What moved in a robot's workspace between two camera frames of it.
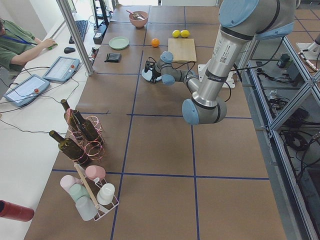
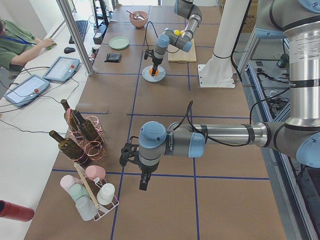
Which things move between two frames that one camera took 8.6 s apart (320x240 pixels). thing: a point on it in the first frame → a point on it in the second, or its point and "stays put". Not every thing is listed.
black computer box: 98,37 stays put
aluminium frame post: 75,35 stays put
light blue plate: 148,75 stays put
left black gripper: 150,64 → 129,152
